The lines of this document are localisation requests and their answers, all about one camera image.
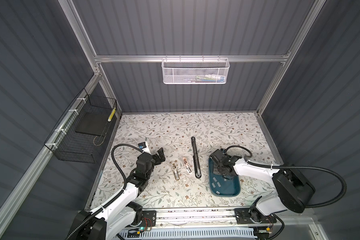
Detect black stapler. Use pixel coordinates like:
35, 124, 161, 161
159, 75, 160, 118
191, 137, 202, 179

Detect pink mini stapler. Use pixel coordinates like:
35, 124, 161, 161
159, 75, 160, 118
183, 158, 192, 174

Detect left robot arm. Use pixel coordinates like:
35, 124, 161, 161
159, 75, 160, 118
66, 144, 166, 240

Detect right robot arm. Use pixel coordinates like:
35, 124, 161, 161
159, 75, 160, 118
209, 149, 316, 223

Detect teal plastic tray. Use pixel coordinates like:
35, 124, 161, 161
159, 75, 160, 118
209, 159, 241, 198

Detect yellow marker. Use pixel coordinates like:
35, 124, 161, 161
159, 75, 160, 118
107, 108, 116, 122

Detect black pad in basket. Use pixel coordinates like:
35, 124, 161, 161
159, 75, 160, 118
75, 113, 110, 137

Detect tubes in white basket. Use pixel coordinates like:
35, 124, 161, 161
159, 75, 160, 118
188, 75, 226, 84

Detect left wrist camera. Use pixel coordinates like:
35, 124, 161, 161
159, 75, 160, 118
138, 142, 151, 154

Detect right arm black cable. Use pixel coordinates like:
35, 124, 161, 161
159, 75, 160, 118
224, 145, 348, 209

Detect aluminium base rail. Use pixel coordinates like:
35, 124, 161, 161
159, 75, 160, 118
74, 206, 314, 230

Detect black wire basket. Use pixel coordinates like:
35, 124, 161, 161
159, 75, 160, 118
45, 90, 118, 164

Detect white wire mesh basket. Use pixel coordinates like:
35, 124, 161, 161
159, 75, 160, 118
161, 57, 230, 85

